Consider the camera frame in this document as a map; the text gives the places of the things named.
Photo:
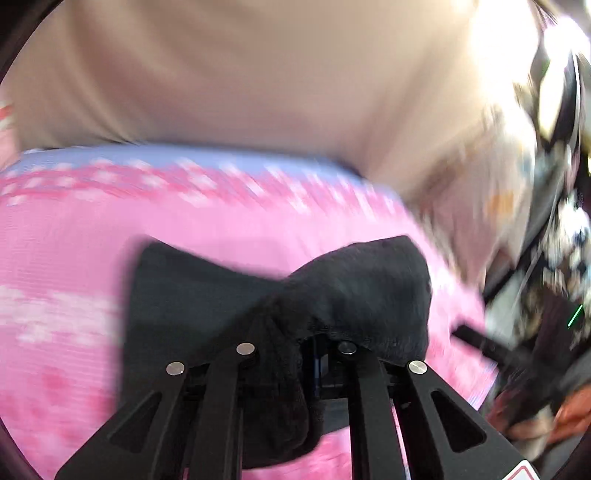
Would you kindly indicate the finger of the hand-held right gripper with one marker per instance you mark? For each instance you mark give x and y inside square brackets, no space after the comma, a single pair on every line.
[482,344]

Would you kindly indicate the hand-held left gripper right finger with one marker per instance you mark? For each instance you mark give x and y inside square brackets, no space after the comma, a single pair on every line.
[367,397]

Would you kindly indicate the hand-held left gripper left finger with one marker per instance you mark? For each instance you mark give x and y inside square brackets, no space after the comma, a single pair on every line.
[226,392]

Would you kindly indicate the dark grey pants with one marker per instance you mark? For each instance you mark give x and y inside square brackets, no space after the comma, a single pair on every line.
[351,286]

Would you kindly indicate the orange cloth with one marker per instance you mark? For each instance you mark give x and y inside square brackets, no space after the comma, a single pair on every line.
[575,417]

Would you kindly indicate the black white floral cloth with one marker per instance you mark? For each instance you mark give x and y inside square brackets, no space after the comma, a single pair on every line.
[570,244]

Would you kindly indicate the pale pink printed blanket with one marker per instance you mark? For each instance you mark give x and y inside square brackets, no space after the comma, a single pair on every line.
[498,184]

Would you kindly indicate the pink rose bedsheet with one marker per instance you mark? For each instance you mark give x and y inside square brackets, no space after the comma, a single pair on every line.
[231,217]

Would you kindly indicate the black pole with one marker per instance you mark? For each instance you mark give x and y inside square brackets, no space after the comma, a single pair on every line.
[570,101]

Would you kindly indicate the beige cloth cover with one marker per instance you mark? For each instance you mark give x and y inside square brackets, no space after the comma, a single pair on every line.
[231,69]

